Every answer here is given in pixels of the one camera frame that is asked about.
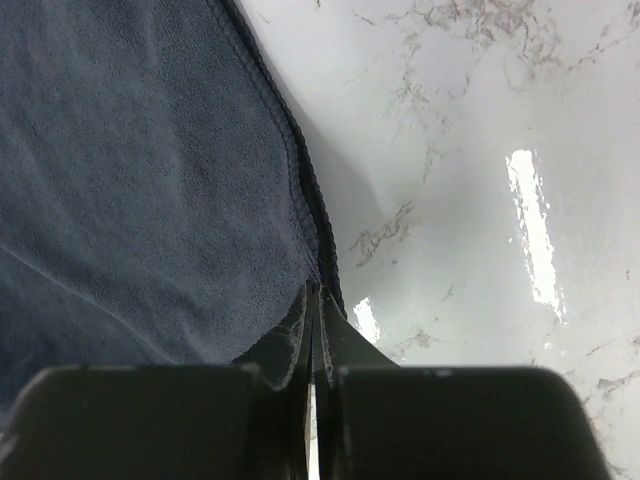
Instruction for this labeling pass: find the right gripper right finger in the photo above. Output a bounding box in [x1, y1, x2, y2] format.
[312, 289, 609, 479]

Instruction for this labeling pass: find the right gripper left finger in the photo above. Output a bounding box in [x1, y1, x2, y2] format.
[1, 286, 313, 479]

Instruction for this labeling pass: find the dark blue towel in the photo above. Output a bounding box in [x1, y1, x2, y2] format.
[1, 1, 342, 414]

